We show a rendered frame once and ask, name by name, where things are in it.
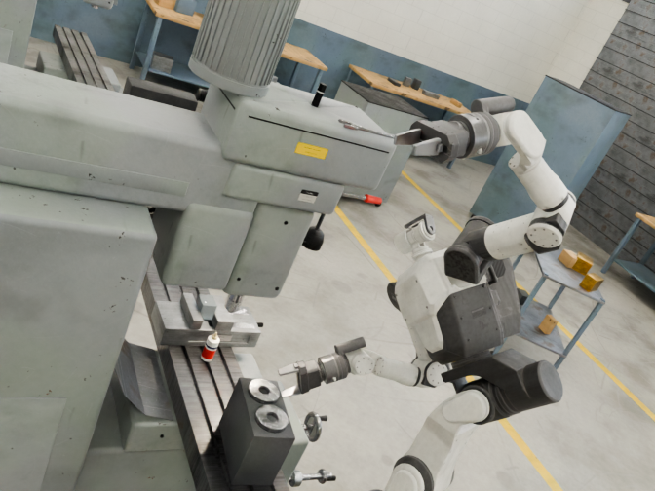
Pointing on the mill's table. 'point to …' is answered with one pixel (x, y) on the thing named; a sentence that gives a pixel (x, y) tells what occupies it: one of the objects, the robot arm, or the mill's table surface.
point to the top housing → (298, 135)
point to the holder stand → (255, 432)
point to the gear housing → (283, 189)
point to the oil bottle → (210, 348)
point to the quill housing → (268, 250)
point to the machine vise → (197, 326)
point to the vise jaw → (222, 320)
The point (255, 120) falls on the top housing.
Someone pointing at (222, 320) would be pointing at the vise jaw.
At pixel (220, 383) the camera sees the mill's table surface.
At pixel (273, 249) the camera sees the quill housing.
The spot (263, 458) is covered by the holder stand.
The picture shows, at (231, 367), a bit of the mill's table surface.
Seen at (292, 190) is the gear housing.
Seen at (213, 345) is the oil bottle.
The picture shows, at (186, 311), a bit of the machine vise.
